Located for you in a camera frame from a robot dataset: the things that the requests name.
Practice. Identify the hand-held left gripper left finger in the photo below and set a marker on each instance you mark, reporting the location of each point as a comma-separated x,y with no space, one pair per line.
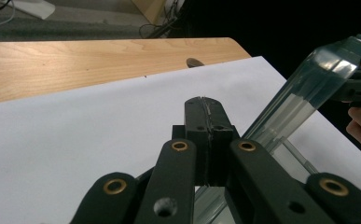
197,118

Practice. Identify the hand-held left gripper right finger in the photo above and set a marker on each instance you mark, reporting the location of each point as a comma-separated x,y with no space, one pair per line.
220,121

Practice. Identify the clear grey plastic compartment box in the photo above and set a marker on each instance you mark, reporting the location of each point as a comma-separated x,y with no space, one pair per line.
312,84

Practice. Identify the dark round table grommet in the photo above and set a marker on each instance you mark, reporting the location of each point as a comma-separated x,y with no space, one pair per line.
194,62

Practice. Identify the black curtain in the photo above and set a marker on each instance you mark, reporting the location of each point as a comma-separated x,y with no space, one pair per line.
277,25

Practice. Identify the white table sheet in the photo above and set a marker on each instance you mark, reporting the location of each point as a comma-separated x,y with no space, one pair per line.
75,140

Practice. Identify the folded white paper sheet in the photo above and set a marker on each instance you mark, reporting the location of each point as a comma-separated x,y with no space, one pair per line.
32,7

